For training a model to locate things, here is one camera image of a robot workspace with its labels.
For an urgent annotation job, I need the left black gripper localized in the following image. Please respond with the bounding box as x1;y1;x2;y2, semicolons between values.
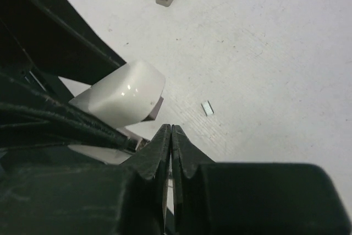
1;0;138;152

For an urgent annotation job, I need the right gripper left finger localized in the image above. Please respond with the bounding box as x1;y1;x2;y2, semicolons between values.
1;124;171;234

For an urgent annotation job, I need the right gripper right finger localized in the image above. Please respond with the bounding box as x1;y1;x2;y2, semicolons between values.
171;125;351;234

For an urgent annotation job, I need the white stapler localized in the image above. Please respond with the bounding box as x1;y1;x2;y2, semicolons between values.
69;61;166;165

